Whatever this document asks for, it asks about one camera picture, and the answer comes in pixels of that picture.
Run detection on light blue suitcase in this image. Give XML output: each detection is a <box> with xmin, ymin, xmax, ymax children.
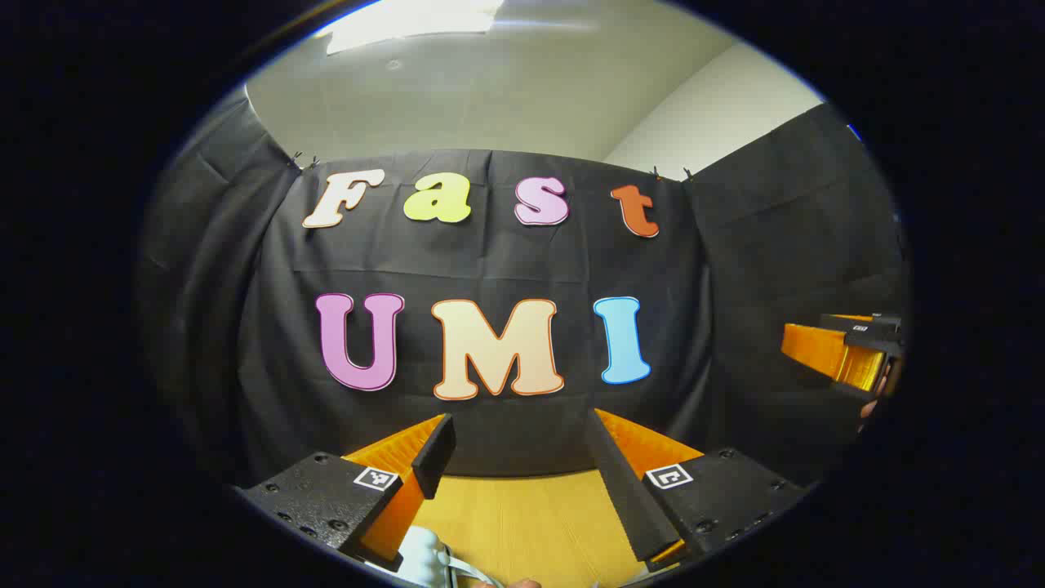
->
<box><xmin>363</xmin><ymin>525</ymin><xmax>503</xmax><ymax>588</ymax></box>

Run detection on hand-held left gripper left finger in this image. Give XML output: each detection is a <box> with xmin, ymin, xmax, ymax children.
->
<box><xmin>237</xmin><ymin>414</ymin><xmax>456</xmax><ymax>566</ymax></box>

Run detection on ceiling light panel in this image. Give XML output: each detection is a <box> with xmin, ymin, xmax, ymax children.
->
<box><xmin>314</xmin><ymin>0</ymin><xmax>509</xmax><ymax>56</ymax></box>

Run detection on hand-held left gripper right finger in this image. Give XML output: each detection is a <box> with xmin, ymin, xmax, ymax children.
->
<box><xmin>584</xmin><ymin>408</ymin><xmax>817</xmax><ymax>572</ymax></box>

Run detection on black backdrop cloth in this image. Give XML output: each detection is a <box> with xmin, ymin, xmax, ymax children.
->
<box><xmin>135</xmin><ymin>86</ymin><xmax>911</xmax><ymax>491</ymax></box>

